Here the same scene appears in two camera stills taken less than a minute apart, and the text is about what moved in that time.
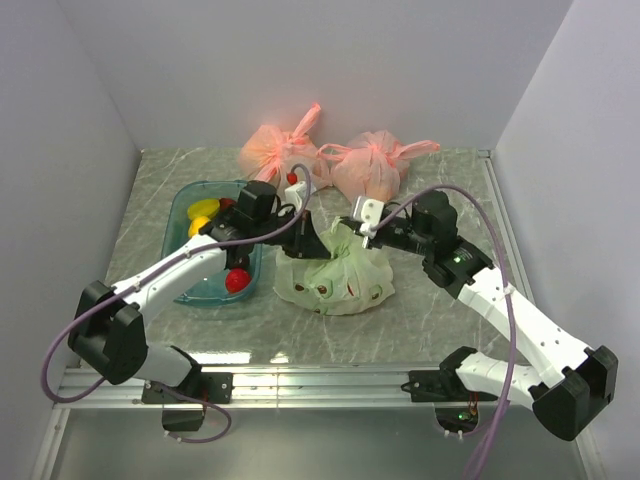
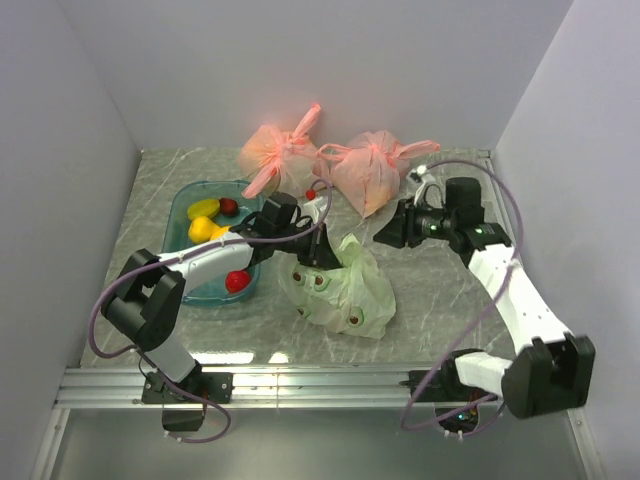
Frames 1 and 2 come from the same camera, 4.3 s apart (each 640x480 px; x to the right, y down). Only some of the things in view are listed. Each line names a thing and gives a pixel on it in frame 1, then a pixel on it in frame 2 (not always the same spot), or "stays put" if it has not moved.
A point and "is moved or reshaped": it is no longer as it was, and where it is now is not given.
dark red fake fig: (226, 202) stays put
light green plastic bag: (352, 278) is moved or reshaped
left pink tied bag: (269, 154) stays put
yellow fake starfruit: (204, 207) stays put
